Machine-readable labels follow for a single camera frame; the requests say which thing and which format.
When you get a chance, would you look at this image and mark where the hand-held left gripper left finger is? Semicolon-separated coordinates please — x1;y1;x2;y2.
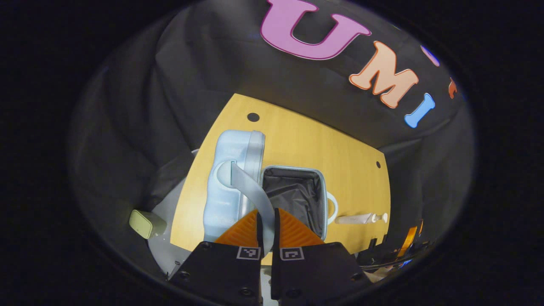
168;208;264;306

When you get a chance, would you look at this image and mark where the white squeeze tube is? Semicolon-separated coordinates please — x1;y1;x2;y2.
335;214;374;225

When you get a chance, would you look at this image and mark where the light blue suitcase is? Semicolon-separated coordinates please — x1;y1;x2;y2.
203;130;339;256

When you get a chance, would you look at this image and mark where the pale green rounded box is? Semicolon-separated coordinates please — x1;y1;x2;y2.
129;209;167;239

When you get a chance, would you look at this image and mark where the black backdrop cloth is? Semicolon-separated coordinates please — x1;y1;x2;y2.
68;0;474;272

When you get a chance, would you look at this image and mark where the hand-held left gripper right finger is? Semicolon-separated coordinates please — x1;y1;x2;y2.
271;207;374;306

